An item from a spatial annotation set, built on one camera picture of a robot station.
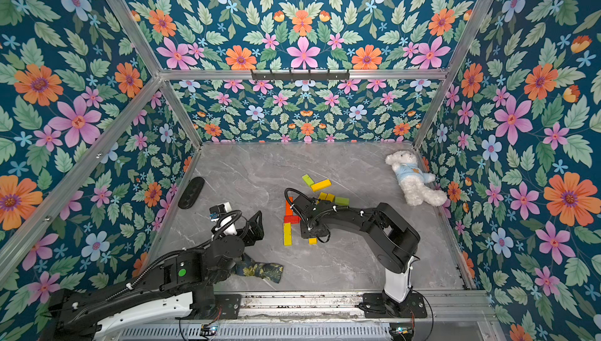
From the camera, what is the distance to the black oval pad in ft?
3.20

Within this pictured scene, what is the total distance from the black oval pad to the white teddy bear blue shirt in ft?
2.86

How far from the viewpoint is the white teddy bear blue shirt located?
3.02ft
